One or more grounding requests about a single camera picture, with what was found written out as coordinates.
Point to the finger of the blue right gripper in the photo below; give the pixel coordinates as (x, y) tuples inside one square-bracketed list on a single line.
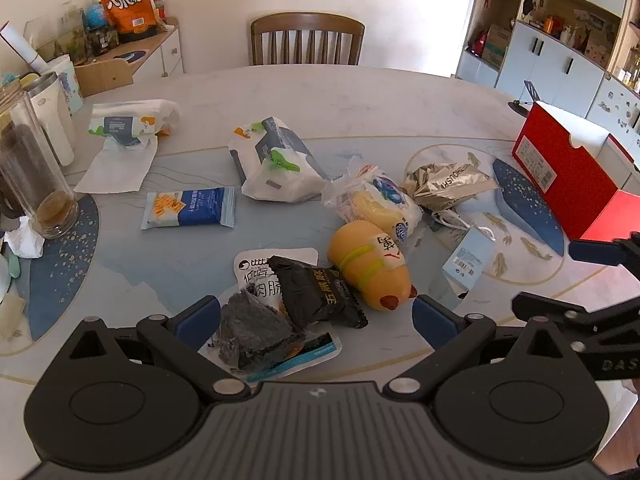
[(526, 305), (594, 251)]

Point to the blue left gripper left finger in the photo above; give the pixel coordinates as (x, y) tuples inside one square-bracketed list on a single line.
[(196, 324)]

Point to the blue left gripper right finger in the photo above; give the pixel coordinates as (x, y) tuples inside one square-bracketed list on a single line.
[(436, 324)]

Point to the dark seaweed snack packet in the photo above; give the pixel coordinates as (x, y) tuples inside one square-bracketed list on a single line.
[(252, 337)]

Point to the light blue small box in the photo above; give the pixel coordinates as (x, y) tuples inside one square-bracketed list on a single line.
[(468, 260)]

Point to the white chicken breast packet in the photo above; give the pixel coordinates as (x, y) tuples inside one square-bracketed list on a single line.
[(321, 342)]

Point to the yellow plush toy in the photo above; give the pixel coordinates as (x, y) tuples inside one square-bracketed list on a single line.
[(372, 262)]

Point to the black snack packet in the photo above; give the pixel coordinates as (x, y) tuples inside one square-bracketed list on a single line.
[(311, 294)]

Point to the silver foil bag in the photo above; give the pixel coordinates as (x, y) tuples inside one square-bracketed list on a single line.
[(438, 187)]

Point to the bread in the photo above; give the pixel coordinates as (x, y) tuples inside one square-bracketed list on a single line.
[(364, 192)]

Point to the red shoe box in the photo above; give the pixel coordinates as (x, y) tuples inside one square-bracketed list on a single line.
[(558, 151)]

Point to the blue white biscuit packet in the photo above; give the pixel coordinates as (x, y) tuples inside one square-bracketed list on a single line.
[(190, 208)]

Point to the white paper napkin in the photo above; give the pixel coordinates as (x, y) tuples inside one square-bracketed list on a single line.
[(118, 169)]

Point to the black phone stand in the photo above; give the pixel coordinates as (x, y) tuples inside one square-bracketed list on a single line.
[(523, 108)]

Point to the tissue pack centre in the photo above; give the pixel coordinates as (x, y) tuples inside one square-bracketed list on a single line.
[(274, 164)]

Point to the tissue pack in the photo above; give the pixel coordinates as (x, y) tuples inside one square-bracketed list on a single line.
[(274, 164), (130, 123)]

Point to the crumpled white tissue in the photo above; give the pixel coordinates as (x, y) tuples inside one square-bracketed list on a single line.
[(25, 242)]

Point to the glass jar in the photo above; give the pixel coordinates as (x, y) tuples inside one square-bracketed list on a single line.
[(29, 168)]

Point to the tissue pack left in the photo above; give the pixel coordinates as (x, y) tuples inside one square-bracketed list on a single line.
[(130, 123)]

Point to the white sideboard cabinet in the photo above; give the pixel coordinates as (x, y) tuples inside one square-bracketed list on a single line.
[(152, 58)]

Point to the patterned paper cup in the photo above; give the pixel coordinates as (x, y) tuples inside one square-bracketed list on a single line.
[(64, 67)]

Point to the wooden chair far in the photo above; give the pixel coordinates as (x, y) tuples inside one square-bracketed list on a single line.
[(306, 38)]

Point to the orange snack bag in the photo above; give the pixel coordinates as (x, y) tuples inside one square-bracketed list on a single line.
[(133, 19)]

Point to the white wall cabinets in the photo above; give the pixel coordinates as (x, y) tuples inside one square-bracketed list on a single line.
[(566, 48)]

